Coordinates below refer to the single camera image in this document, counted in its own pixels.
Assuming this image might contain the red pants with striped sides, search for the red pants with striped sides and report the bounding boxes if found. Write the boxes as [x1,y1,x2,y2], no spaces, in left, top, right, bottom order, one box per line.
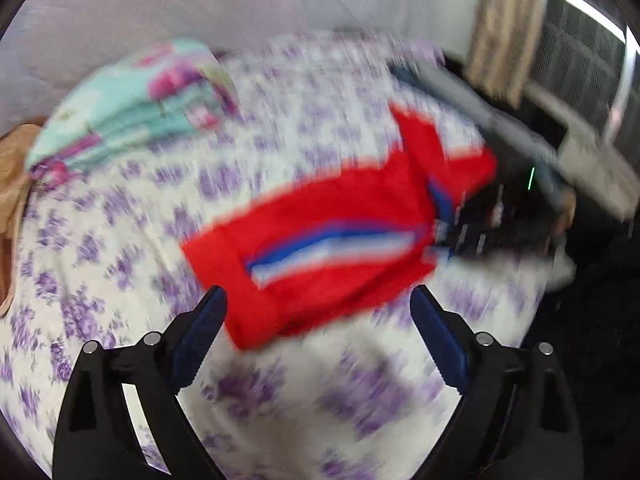
[180,102,498,351]

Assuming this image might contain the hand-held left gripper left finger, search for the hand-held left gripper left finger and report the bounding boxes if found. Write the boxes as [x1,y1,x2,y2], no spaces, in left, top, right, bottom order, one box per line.
[52,285,228,480]

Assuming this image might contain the person's right hand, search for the person's right hand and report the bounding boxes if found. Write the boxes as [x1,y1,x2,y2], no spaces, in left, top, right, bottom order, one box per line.
[549,187,578,246]

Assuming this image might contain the teal floral pillow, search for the teal floral pillow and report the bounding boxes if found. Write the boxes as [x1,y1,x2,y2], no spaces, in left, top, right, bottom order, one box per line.
[25,37,241,186]

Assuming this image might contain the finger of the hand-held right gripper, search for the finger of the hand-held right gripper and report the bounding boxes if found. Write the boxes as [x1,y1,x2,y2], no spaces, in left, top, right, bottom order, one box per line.
[431,212,466,266]

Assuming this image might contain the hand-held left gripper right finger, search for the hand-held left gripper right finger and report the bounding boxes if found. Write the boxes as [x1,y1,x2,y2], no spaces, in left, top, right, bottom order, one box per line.
[410,284,583,480]

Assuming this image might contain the beige curtain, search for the beige curtain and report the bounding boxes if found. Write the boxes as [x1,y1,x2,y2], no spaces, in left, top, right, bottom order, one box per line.
[465,0,551,103]

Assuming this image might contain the beige cloth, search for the beige cloth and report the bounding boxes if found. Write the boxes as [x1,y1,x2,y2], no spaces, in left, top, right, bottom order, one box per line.
[0,122,47,318]

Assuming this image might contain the window with metal grille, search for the window with metal grille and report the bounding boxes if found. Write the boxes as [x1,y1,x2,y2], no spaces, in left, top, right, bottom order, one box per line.
[530,0,640,141]

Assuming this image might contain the purple floral bed sheet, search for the purple floral bed sheet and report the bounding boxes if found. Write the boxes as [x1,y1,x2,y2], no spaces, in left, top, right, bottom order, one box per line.
[0,30,551,480]

